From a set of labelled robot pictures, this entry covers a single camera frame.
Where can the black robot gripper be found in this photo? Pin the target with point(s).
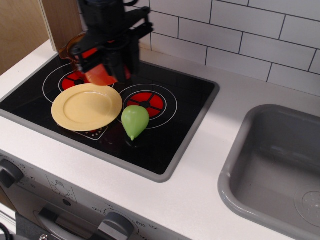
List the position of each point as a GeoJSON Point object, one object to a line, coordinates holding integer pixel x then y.
{"type": "Point", "coordinates": [110, 26]}

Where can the red plastic cup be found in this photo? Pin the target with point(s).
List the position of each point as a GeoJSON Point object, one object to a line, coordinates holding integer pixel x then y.
{"type": "Point", "coordinates": [99, 75]}

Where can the yellow plastic plate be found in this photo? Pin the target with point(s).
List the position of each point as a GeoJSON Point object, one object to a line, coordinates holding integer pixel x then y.
{"type": "Point", "coordinates": [86, 107]}

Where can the amber transparent pot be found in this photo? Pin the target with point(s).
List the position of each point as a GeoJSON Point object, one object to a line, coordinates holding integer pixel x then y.
{"type": "Point", "coordinates": [65, 53]}

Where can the green plastic pear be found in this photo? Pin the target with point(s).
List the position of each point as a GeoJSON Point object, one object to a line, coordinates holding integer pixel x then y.
{"type": "Point", "coordinates": [135, 120]}

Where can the black toy stovetop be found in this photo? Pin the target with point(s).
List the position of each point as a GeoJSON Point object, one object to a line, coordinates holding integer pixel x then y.
{"type": "Point", "coordinates": [176, 103]}

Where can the grey left oven knob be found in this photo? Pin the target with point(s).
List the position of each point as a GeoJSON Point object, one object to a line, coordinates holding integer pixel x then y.
{"type": "Point", "coordinates": [9, 173]}

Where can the grey oven knob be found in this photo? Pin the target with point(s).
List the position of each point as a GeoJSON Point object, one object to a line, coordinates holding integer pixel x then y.
{"type": "Point", "coordinates": [9, 173]}
{"type": "Point", "coordinates": [115, 227]}

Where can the grey oven front panel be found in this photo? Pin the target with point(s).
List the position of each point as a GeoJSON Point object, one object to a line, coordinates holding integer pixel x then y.
{"type": "Point", "coordinates": [40, 189]}

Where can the grey right oven knob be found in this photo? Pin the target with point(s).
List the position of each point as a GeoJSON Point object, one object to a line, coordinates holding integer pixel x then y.
{"type": "Point", "coordinates": [115, 227]}

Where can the grey plastic sink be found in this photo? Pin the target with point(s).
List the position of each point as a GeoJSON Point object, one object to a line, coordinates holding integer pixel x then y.
{"type": "Point", "coordinates": [272, 173]}

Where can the grey oven door handle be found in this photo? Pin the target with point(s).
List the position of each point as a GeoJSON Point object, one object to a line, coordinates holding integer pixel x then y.
{"type": "Point", "coordinates": [66, 226]}

